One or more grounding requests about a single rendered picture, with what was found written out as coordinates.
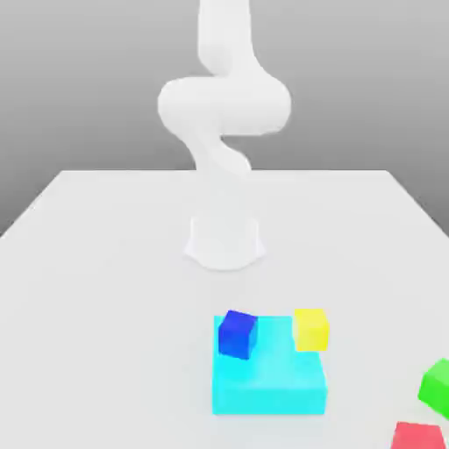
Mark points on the small green cube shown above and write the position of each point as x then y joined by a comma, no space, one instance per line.
436,387

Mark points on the small red cube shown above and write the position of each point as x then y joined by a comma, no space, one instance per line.
417,436

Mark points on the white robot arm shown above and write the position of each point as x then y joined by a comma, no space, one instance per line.
224,105

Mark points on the large cyan box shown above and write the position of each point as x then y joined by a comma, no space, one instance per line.
270,382

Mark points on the small blue cube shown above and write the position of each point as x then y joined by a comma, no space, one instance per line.
235,335

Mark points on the small yellow cube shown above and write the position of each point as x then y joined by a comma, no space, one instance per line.
311,329

